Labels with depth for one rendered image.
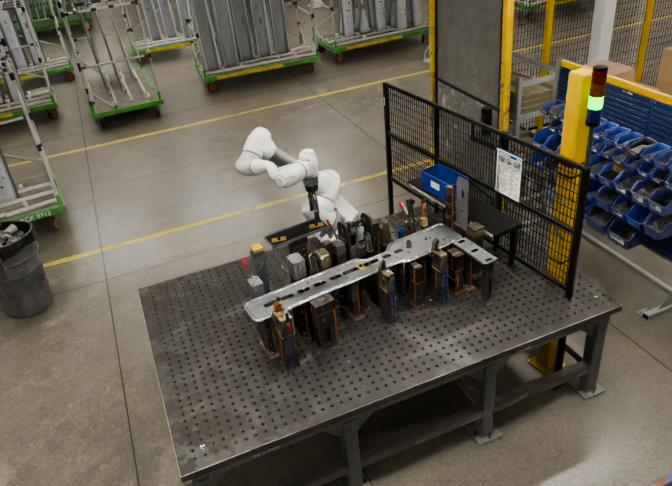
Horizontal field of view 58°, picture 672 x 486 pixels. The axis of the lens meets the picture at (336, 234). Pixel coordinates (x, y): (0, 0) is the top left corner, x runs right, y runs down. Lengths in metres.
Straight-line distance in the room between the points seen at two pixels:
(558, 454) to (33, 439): 3.27
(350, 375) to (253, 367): 0.54
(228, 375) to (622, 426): 2.34
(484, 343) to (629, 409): 1.16
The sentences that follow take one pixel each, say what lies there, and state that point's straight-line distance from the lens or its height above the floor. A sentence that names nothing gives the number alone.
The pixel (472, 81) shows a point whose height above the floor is 1.19.
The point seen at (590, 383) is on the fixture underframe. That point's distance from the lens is 4.26.
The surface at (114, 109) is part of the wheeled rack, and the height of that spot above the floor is 0.28.
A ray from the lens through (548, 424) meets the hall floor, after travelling 4.09.
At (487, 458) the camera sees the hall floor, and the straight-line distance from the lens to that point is 3.87.
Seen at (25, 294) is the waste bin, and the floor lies 0.23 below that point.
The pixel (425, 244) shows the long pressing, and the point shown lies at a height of 1.00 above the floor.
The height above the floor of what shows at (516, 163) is 1.40.
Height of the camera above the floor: 3.05
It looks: 32 degrees down
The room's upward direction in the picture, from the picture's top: 6 degrees counter-clockwise
